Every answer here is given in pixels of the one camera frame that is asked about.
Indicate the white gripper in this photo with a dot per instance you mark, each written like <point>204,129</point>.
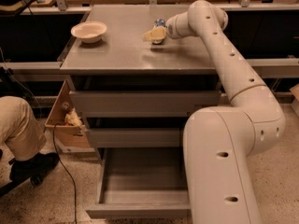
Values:
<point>172,29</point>

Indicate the silver blue redbull can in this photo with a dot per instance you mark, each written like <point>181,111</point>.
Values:
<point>159,22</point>

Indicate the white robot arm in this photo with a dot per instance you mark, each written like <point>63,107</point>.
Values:
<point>218,139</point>

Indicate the grey drawer cabinet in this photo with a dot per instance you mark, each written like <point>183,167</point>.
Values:
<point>122,61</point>

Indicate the grey top drawer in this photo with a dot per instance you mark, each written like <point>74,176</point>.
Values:
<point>141,104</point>

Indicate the grey middle drawer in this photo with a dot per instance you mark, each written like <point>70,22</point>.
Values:
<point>136,137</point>

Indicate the grey open bottom drawer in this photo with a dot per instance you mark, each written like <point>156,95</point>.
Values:
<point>147,182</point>

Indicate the white bowl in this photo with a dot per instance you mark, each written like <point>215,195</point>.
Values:
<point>89,31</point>

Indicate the small toy in box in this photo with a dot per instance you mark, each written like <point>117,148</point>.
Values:
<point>71,116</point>

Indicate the wooden box on floor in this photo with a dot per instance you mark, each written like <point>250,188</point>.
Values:
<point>69,137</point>

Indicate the black shoe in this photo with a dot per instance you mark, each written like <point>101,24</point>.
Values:
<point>39,164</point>

